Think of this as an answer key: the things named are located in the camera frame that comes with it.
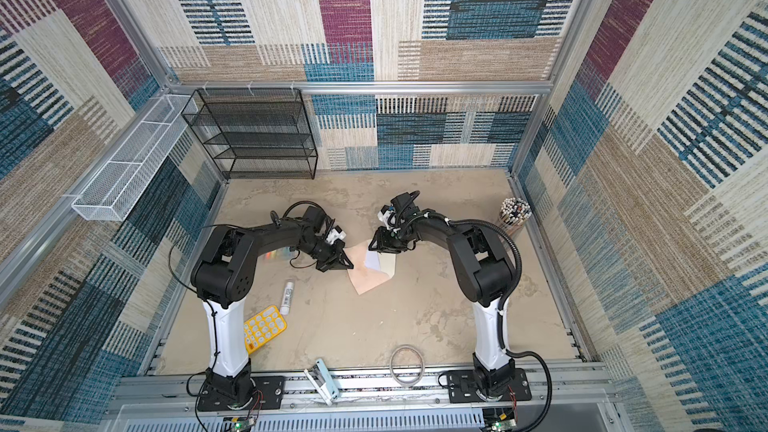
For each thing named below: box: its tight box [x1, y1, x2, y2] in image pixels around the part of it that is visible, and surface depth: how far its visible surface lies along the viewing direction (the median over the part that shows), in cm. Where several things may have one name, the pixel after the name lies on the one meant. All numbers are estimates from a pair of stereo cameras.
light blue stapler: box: [303, 358, 340, 406], surface depth 74 cm
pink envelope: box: [344, 240, 393, 295], surface depth 95 cm
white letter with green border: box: [364, 250, 381, 271], surface depth 97 cm
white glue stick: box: [280, 282, 294, 315], surface depth 88 cm
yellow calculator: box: [244, 305, 287, 354], surface depth 85 cm
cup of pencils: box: [499, 197, 532, 236], surface depth 87 cm
